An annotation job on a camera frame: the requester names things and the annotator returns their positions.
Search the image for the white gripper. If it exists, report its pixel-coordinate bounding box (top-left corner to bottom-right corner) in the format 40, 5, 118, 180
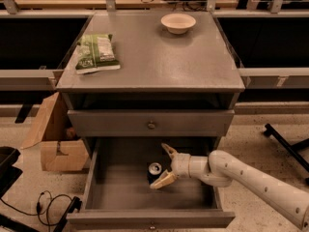
150, 143, 191, 189

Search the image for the blue pepsi can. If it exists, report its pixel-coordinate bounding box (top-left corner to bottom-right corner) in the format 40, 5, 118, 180
147, 162, 162, 186

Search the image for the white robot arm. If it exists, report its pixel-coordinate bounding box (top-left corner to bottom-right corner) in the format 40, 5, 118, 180
150, 143, 309, 232

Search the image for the open grey middle drawer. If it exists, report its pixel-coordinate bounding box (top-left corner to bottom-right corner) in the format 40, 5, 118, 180
68, 137, 235, 230

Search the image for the closed grey top drawer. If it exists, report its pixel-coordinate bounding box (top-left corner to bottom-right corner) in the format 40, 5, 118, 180
68, 110, 234, 137

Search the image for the grey drawer cabinet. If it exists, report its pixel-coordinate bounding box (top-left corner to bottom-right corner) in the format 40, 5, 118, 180
57, 10, 244, 151

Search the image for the brown cardboard box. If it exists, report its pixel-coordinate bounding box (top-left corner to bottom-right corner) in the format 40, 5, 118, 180
21, 92, 89, 172

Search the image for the black chair base leg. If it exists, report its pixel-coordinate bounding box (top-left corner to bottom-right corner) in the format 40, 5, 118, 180
264, 124, 309, 172

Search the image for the green chip bag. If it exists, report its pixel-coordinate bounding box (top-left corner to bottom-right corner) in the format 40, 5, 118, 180
75, 34, 120, 74

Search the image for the black bin at left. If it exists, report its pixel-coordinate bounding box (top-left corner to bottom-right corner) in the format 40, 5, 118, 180
0, 146, 22, 198

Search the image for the black floor cable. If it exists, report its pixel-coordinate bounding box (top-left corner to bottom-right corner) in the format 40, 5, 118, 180
0, 189, 74, 227

